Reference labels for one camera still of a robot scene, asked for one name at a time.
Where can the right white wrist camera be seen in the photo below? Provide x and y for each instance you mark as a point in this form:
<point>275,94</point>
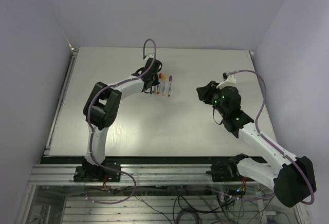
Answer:
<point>228,80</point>

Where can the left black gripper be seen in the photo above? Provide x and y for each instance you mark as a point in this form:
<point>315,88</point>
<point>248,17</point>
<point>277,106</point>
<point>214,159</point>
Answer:
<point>156,81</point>

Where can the magenta marker pen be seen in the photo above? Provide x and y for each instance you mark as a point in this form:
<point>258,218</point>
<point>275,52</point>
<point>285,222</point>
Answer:
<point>170,85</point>

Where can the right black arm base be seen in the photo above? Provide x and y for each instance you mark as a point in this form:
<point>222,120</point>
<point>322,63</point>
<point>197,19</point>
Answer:
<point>222,168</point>

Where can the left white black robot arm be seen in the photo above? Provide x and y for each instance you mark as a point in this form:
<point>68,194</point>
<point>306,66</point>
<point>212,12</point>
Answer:
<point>102,107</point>

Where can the yellow marker pen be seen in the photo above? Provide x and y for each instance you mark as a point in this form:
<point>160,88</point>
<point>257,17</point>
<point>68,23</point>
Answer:
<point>164,85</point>

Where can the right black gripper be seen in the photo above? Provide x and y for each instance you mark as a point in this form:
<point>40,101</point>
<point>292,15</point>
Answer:
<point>205,93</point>

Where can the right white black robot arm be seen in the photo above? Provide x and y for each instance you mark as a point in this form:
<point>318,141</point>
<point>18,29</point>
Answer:
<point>291,178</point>

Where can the aluminium extrusion frame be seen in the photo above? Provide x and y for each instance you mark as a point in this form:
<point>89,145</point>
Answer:
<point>158,141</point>

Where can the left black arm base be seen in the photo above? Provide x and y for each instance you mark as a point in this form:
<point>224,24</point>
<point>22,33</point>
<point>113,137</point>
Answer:
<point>88,172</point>

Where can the red marker pen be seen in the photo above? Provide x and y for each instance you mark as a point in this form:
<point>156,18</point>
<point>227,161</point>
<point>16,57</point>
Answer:
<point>159,80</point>

